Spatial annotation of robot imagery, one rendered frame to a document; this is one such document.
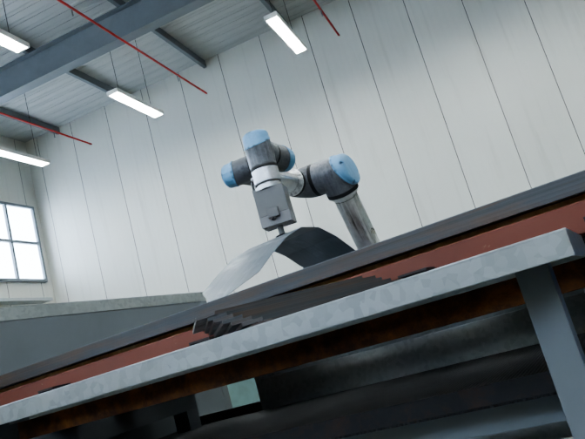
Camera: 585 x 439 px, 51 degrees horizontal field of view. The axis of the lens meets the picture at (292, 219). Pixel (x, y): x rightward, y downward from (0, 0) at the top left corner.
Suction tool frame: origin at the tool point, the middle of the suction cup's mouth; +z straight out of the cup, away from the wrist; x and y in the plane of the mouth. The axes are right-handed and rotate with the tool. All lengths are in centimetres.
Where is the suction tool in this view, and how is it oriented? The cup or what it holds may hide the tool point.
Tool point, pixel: (285, 242)
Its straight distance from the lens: 164.4
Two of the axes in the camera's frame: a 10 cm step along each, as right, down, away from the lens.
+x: 2.2, 1.4, 9.6
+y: 9.4, -3.0, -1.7
